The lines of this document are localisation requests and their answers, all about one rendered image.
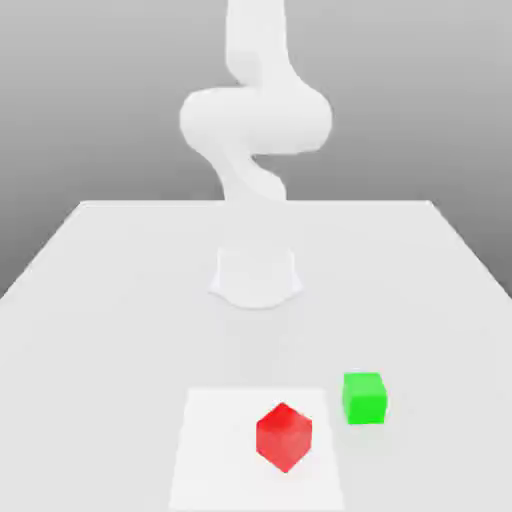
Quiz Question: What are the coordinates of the small green cube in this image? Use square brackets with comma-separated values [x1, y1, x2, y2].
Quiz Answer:
[342, 371, 389, 426]

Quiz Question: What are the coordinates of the small red cube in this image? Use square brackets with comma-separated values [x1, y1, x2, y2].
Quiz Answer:
[255, 401, 314, 474]

